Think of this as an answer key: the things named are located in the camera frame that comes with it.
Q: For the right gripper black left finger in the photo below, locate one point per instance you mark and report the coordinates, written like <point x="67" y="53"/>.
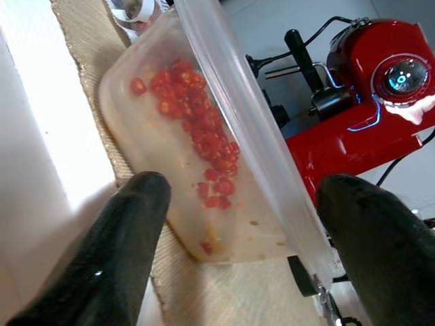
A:
<point x="112" y="244"/>

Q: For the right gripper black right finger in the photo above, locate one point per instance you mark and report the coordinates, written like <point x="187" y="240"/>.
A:
<point x="384" y="254"/>

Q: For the clear container with chopped chili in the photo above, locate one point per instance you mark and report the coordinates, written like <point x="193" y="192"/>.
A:
<point x="170" y="136"/>

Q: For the black metal clip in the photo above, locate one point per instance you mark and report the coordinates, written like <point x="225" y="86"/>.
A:
<point x="302" y="275"/>

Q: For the red coffee machine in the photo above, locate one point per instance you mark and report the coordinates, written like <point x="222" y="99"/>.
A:
<point x="340" y="146"/>

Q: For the beige corrugated mat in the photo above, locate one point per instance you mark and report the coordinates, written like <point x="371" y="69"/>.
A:
<point x="221" y="292"/>

